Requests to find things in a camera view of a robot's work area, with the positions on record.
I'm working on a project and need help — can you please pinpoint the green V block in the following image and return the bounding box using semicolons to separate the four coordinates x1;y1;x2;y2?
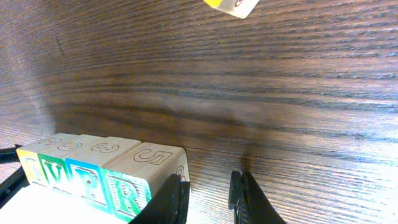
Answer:
36;133;102;195

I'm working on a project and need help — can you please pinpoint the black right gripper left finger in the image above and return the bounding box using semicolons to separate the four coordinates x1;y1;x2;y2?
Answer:
129;174;190;224

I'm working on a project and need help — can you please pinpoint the green R block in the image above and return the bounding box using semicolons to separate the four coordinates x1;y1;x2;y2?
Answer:
103;142;190;222

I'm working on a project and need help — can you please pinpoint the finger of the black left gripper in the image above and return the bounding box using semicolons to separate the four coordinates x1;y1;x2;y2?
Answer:
1;144;29;208

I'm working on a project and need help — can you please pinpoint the blue P block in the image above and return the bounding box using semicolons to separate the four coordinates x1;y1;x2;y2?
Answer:
65;134;141;213

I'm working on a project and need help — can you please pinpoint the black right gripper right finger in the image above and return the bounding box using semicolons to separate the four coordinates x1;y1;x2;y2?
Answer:
228;170;286;224

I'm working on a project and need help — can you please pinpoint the yellow block with umbrella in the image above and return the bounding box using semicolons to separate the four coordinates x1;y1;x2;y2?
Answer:
203;0;259;19

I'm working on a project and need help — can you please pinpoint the yellow C block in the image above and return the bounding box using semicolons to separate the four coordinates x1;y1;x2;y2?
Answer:
16;133;78;187

